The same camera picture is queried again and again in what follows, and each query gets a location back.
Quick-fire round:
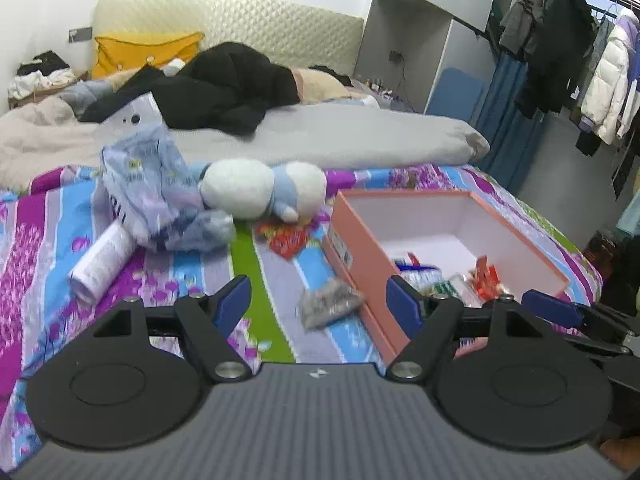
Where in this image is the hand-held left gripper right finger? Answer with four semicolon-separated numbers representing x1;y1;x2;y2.
385;275;547;383

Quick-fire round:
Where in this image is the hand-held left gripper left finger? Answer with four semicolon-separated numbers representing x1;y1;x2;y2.
91;275;254;384

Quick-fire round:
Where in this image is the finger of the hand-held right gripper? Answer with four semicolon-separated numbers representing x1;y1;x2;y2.
521;290;640;348

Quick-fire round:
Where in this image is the blue snack packet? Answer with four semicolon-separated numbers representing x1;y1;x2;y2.
392;257;443;286

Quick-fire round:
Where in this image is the small red snack packet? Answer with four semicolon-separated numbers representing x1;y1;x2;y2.
255;222;313;261
472;255;502;299

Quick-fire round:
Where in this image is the pink cardboard box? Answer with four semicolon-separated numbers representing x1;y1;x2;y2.
322;190;571;366

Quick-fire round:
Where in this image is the person's right hand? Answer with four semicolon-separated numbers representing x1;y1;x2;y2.
599;437;638;472

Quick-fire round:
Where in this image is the dark bag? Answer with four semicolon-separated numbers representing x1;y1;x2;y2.
582;230;640;312

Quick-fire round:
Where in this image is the white plush toy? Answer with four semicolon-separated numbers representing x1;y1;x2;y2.
200;160;328;223

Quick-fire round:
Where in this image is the teal cloth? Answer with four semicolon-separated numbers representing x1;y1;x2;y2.
616;192;640;241

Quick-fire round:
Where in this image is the white tube bottle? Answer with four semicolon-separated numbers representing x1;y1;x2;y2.
69;222;136;304

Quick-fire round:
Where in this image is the blue white plastic bag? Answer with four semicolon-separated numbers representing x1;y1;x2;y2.
100;92;237;254

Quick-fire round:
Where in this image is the grey duvet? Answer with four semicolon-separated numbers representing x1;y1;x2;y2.
0;95;491;188

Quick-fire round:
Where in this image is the blue curtain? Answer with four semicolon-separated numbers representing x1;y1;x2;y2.
475;52;551;193

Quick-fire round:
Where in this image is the floral striped bedsheet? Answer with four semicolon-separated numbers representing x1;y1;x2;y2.
0;162;603;471

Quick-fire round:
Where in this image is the black jacket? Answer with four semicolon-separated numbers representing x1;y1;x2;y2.
80;42;301;136

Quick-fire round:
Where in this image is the group of small bottles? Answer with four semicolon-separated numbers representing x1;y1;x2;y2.
366;77;397;97

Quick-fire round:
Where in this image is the white puffer hanging jacket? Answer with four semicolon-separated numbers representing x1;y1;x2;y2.
580;10;640;146

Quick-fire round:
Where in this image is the beige pillow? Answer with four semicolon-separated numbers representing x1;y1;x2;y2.
294;67;353;106

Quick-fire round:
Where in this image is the black hanging coat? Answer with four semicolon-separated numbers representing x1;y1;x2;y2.
515;0;597;120

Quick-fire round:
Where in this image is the yellow pillow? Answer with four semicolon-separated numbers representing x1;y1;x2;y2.
92;32;205;79

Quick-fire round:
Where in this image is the cream quilted headboard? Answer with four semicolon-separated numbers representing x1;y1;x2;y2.
92;0;364;81

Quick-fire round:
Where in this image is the grey striped hanging jacket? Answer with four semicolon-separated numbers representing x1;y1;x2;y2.
500;0;549;56

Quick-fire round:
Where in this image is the pile of clothes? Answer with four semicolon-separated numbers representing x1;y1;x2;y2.
7;51;79;102

